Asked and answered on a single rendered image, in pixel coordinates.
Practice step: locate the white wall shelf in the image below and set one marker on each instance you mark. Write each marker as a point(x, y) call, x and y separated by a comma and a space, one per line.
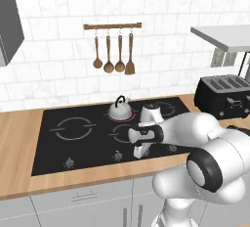
point(228, 36)

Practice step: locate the black glass hob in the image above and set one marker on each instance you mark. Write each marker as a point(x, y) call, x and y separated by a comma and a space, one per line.
point(91, 146)

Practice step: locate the grey wall socket plate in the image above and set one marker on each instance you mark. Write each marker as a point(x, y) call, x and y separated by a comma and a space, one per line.
point(224, 58)

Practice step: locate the wooden ladle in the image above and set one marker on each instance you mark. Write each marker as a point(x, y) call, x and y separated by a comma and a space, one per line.
point(108, 67)

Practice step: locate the grey drawer front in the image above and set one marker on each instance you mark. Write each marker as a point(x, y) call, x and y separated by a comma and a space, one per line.
point(107, 193)

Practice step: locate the grey wall cupboard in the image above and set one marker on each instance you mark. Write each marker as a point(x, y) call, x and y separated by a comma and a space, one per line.
point(9, 19)

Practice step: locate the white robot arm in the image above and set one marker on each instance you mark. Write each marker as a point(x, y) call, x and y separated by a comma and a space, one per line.
point(208, 159)

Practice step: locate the black toaster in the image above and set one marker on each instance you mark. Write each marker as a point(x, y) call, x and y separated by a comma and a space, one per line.
point(224, 99)

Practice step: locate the wooden utensil rail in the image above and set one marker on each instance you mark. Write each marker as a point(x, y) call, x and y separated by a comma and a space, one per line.
point(112, 26)

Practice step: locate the grey base cupboard front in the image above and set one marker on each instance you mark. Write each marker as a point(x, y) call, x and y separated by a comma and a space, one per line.
point(16, 213)

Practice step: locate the wooden spatula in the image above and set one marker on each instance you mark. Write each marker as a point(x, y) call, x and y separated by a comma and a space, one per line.
point(130, 68)

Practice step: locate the small wooden spoon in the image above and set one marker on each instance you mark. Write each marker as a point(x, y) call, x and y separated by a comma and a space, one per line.
point(97, 63)

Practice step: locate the grey cupboard door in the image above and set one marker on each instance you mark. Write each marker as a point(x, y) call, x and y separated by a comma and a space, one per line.
point(91, 216)
point(146, 209)

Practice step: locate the black hob knob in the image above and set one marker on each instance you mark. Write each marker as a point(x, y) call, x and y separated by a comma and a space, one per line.
point(173, 148)
point(69, 162)
point(117, 155)

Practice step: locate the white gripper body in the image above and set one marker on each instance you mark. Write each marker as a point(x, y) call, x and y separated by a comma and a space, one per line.
point(140, 151)

